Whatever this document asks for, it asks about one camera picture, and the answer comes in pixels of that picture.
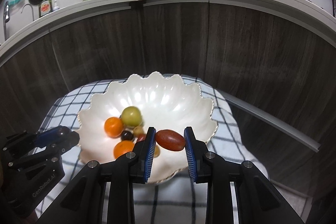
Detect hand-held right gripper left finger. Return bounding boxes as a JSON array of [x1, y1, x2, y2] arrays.
[[35, 126, 157, 224]]

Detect thin curved tap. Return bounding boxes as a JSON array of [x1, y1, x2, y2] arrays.
[[21, 4, 35, 21]]

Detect orange tangerine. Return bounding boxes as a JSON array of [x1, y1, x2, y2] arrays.
[[113, 140, 135, 159], [104, 117, 124, 138]]

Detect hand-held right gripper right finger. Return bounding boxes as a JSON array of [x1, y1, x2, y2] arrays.
[[184, 126, 305, 224]]

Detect grey wood kitchen counter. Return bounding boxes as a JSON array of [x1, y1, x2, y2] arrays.
[[0, 0, 336, 198]]

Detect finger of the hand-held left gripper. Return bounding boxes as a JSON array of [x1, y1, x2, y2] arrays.
[[39, 132, 80, 159], [34, 126, 72, 147]]

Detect checked white cloth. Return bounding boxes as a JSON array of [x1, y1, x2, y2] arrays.
[[34, 77, 269, 224]]

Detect white scalloped bowl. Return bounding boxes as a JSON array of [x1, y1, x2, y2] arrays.
[[77, 71, 219, 184]]

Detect green plum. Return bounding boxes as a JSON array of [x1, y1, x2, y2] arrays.
[[121, 106, 143, 127]]

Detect dark plum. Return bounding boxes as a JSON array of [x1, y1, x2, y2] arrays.
[[120, 130, 134, 141]]

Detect green dish soap bottle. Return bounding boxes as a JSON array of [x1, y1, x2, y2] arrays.
[[40, 0, 53, 18]]

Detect chrome kitchen faucet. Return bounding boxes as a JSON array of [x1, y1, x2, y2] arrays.
[[3, 2, 11, 41]]

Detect grey metal rail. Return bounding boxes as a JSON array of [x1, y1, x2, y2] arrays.
[[223, 97, 321, 153]]

